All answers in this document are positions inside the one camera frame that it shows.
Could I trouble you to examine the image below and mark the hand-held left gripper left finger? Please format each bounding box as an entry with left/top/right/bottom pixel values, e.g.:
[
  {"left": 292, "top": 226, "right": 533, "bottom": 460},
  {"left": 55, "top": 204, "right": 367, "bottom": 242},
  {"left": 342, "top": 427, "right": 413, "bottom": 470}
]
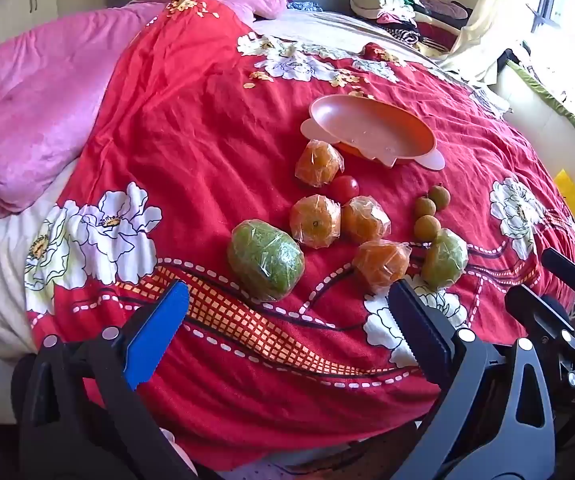
[{"left": 20, "top": 280, "right": 203, "bottom": 480}]

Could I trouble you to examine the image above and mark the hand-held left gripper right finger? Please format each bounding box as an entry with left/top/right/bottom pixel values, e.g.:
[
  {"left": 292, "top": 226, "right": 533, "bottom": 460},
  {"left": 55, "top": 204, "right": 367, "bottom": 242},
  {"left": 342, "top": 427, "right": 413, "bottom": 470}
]
[{"left": 387, "top": 277, "right": 555, "bottom": 480}]

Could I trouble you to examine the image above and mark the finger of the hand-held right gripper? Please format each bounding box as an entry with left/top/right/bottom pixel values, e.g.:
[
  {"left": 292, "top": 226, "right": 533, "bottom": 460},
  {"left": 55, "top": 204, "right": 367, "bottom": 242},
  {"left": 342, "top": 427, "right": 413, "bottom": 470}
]
[
  {"left": 506, "top": 285, "right": 575, "bottom": 366},
  {"left": 542, "top": 248, "right": 575, "bottom": 306}
]

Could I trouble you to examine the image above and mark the plastic orange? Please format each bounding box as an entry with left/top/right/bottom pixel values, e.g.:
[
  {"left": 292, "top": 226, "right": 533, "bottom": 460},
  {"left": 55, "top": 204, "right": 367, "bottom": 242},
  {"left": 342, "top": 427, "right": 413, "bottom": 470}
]
[
  {"left": 289, "top": 194, "right": 342, "bottom": 250},
  {"left": 351, "top": 239, "right": 413, "bottom": 293},
  {"left": 341, "top": 195, "right": 392, "bottom": 245},
  {"left": 295, "top": 139, "right": 345, "bottom": 187}
]

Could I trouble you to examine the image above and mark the small green citrus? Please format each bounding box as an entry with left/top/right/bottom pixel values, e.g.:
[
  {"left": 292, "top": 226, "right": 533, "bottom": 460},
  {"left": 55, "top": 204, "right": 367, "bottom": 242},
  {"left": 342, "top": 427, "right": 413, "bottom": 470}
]
[{"left": 420, "top": 228, "right": 469, "bottom": 291}]

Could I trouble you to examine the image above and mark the large green citrus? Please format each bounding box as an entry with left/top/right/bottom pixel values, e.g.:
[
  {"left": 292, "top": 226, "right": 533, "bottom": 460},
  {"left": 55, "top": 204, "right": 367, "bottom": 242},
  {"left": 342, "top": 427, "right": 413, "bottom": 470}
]
[{"left": 226, "top": 218, "right": 306, "bottom": 303}]

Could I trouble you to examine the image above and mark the red cherry tomato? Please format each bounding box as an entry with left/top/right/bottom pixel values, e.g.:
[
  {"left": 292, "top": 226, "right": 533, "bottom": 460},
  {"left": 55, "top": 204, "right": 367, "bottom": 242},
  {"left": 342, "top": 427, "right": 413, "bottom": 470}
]
[{"left": 328, "top": 175, "right": 361, "bottom": 203}]

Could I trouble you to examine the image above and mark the orange pink plastic bowl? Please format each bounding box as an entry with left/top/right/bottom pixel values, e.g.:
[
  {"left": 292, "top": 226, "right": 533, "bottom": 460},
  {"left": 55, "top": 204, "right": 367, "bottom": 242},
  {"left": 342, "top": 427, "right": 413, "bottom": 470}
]
[{"left": 301, "top": 94, "right": 445, "bottom": 170}]

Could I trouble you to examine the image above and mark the yellow box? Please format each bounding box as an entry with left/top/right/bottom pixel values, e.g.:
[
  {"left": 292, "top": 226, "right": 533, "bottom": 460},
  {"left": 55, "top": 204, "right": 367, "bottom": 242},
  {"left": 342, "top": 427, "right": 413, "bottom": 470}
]
[{"left": 553, "top": 169, "right": 575, "bottom": 216}]

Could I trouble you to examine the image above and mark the red floral blanket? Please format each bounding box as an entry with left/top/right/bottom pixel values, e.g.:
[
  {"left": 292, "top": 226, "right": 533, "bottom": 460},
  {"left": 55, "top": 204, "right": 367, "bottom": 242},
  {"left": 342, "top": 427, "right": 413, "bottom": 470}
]
[{"left": 24, "top": 0, "right": 575, "bottom": 471}]

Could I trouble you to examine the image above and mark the green trimmed beige cover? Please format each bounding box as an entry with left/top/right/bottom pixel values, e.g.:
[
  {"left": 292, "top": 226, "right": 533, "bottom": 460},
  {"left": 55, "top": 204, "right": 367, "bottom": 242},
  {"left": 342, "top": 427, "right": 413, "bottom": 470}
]
[{"left": 505, "top": 57, "right": 575, "bottom": 161}]

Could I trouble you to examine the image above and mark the white patterned cloth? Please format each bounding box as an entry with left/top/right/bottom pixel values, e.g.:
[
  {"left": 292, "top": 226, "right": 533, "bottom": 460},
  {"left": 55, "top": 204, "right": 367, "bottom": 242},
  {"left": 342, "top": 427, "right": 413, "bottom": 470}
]
[{"left": 467, "top": 82, "right": 512, "bottom": 117}]

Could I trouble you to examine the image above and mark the pink plush duvet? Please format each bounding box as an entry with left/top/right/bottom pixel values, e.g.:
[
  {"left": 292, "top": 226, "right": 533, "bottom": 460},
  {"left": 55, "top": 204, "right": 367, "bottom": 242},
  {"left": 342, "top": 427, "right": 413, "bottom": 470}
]
[{"left": 0, "top": 2, "right": 168, "bottom": 218}]

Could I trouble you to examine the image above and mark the cream curtain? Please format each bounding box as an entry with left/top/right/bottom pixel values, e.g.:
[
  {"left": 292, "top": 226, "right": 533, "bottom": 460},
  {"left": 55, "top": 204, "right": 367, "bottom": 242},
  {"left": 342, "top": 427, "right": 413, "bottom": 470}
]
[{"left": 437, "top": 0, "right": 548, "bottom": 86}]

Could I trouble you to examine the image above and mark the cream bed sheet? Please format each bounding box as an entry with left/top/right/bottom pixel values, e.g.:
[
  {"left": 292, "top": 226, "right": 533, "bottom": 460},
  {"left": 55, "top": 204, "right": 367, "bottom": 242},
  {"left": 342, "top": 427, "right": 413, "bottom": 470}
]
[{"left": 252, "top": 10, "right": 443, "bottom": 61}]

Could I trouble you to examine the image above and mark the pile of folded clothes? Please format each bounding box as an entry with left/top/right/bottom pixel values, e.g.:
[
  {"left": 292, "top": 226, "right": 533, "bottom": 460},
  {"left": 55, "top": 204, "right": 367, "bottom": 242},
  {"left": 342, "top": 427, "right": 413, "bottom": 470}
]
[{"left": 350, "top": 0, "right": 473, "bottom": 56}]

